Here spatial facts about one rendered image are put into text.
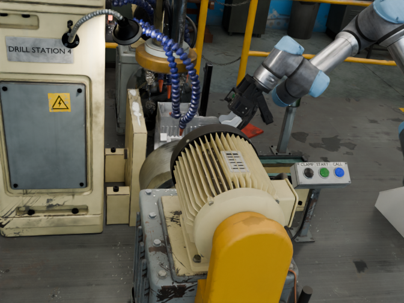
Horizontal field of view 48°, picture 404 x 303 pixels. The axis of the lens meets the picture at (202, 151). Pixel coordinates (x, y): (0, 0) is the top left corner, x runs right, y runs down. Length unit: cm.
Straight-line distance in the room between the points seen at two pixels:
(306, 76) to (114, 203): 69
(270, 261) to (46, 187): 79
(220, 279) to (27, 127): 72
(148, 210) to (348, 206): 98
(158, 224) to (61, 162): 44
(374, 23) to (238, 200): 103
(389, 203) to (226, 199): 111
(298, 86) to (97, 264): 78
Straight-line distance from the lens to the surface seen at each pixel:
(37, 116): 125
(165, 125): 142
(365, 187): 194
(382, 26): 163
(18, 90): 122
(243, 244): 70
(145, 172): 123
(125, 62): 184
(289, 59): 137
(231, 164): 80
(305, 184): 139
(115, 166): 165
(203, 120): 149
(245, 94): 139
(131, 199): 143
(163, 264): 88
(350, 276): 151
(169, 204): 99
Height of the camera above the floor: 179
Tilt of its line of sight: 31 degrees down
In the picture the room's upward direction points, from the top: 8 degrees clockwise
